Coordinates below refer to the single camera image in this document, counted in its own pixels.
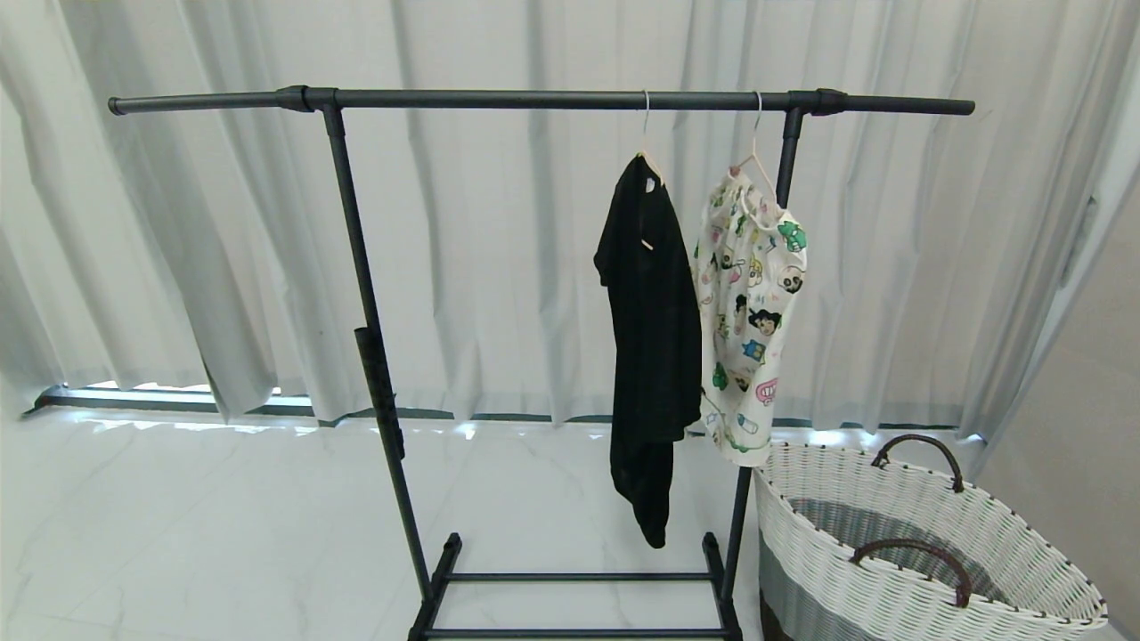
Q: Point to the black garment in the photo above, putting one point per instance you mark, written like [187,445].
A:
[655,356]

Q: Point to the cream printed garment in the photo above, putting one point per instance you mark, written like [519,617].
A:
[753,338]

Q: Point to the pink clothes hanger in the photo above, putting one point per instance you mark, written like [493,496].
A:
[646,142]
[757,160]

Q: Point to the black clothes rack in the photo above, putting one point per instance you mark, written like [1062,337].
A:
[534,100]

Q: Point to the white laundry basket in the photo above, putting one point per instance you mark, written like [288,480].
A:
[846,499]

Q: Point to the window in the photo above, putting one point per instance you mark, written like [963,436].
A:
[160,401]

